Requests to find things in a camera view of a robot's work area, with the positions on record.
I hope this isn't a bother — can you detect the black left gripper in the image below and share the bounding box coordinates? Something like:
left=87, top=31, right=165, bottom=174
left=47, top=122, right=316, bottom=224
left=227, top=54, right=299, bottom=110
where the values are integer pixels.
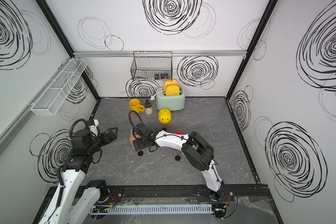
left=88, top=126, right=118, bottom=155

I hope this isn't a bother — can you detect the pink piggy bank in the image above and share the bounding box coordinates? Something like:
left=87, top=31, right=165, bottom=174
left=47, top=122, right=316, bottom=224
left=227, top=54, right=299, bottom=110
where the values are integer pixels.
left=129, top=129, right=140, bottom=149

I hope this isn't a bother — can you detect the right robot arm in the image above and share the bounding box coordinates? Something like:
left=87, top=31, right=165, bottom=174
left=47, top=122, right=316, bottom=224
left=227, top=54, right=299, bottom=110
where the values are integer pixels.
left=132, top=123, right=224, bottom=201

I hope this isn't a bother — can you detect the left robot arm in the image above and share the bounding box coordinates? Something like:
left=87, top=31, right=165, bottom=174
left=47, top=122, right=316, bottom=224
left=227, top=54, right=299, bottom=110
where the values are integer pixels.
left=39, top=125, right=118, bottom=224

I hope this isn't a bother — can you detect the yellow piggy bank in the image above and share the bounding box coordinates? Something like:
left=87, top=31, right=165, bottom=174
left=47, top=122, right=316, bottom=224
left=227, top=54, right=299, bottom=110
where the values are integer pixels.
left=158, top=108, right=172, bottom=124

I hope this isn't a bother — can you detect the red piggy bank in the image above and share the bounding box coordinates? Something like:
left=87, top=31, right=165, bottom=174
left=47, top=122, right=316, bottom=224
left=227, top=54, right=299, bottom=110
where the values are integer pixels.
left=174, top=130, right=184, bottom=135

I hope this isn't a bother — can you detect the glass sugar jar with spoon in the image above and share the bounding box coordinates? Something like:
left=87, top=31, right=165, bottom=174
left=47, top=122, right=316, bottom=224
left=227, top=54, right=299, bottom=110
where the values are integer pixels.
left=144, top=99, right=153, bottom=115

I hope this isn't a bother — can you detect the yellow ceramic mug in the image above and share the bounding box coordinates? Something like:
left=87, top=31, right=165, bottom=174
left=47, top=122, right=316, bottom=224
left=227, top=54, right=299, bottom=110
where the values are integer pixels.
left=129, top=99, right=145, bottom=113

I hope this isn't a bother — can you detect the mint green toaster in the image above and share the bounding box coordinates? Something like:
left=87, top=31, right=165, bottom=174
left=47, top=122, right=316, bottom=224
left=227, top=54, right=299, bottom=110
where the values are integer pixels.
left=155, top=87, right=186, bottom=111

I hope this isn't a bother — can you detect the yellow toast slice front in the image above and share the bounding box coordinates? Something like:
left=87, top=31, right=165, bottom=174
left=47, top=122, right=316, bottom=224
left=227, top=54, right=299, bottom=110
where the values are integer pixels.
left=165, top=84, right=180, bottom=96

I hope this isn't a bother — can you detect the yellow toast slice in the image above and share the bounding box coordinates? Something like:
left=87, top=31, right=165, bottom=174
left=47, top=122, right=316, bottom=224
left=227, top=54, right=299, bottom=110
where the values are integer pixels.
left=164, top=79, right=178, bottom=89
left=165, top=84, right=180, bottom=96

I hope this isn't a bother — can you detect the yellow toast slice rear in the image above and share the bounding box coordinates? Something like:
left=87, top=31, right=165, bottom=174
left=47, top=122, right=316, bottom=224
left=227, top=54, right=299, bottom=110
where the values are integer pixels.
left=164, top=79, right=178, bottom=89

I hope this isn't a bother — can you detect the dark item in basket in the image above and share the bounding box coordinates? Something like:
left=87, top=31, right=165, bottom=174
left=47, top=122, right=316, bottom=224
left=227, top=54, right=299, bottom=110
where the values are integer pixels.
left=154, top=73, right=170, bottom=81

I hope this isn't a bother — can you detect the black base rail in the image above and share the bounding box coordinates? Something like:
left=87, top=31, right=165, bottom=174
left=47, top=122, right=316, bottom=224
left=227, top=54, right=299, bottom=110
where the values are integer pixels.
left=46, top=184, right=271, bottom=200

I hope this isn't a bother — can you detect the white wire shelf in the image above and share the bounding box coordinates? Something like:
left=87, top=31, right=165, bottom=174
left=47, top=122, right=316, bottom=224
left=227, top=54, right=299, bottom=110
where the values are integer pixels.
left=31, top=59, right=87, bottom=116

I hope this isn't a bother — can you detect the white slotted cable duct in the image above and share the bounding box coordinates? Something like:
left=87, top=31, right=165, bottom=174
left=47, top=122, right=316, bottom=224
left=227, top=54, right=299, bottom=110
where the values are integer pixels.
left=89, top=204, right=213, bottom=216

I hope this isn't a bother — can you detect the black wire basket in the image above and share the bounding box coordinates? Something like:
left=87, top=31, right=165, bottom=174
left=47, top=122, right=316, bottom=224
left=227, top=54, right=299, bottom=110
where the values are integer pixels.
left=130, top=51, right=173, bottom=81

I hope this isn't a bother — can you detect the black corner frame post left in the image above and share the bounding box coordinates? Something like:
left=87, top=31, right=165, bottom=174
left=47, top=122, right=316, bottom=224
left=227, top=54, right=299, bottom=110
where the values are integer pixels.
left=35, top=0, right=100, bottom=101

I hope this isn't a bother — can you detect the black corner frame post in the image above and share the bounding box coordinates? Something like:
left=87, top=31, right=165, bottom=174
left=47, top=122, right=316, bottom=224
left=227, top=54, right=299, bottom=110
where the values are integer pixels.
left=226, top=0, right=278, bottom=100
left=35, top=0, right=100, bottom=101

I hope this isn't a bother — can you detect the black corner frame post right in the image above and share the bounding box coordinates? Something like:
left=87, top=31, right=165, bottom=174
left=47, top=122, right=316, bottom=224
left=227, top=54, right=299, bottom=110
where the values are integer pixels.
left=226, top=0, right=278, bottom=100

